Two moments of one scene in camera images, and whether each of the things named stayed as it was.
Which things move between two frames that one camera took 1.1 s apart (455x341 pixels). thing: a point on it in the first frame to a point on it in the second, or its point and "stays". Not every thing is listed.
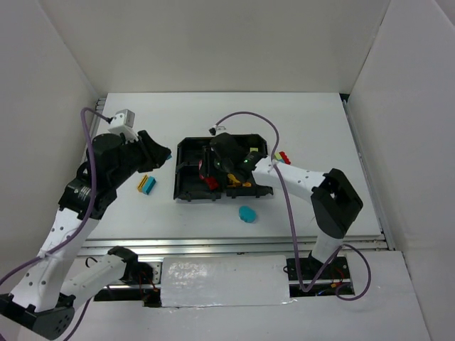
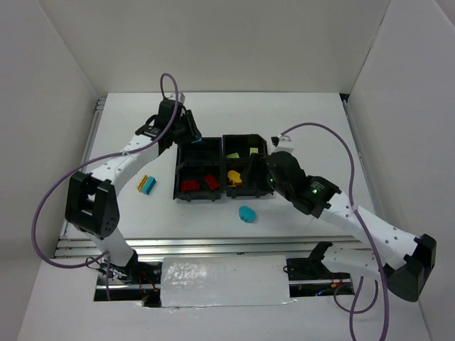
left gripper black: (143, 151) to (190, 125)
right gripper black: (220, 165) to (259, 165)
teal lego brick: (148, 184) stays
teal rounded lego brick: (247, 214) stays
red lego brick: (212, 182) stays
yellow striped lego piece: (142, 182) stays
